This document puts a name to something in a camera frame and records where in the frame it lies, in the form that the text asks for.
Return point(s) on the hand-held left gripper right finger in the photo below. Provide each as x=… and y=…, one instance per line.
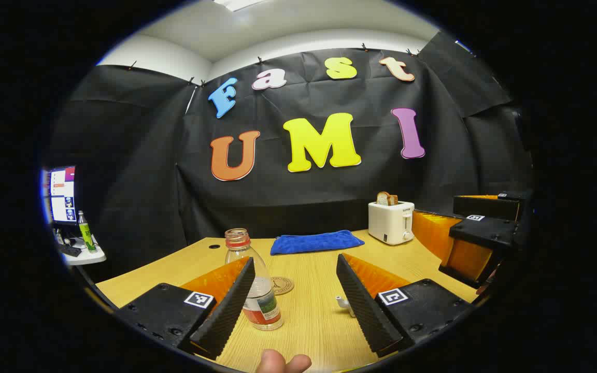
x=363, y=305

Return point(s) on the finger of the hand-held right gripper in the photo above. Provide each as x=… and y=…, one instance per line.
x=490, y=207
x=485, y=230

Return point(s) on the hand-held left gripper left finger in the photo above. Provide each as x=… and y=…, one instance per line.
x=228, y=305

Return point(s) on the clear plastic water bottle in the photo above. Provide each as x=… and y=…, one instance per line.
x=263, y=303

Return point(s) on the round wooden coaster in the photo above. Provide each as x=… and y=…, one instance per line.
x=283, y=286

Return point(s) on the green drink bottle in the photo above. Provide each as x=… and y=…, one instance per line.
x=86, y=233

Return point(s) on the blue towel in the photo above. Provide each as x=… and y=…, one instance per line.
x=314, y=242

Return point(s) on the white toaster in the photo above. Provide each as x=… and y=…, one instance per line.
x=389, y=225

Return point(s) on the toasted bread slice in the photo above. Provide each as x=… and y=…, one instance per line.
x=384, y=199

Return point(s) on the white side table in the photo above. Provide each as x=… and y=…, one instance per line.
x=94, y=256

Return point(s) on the black keyboard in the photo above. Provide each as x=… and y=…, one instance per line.
x=70, y=250

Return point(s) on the computer monitor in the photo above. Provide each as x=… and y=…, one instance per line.
x=62, y=197

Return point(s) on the ceiling light panel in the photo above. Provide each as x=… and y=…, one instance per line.
x=236, y=3

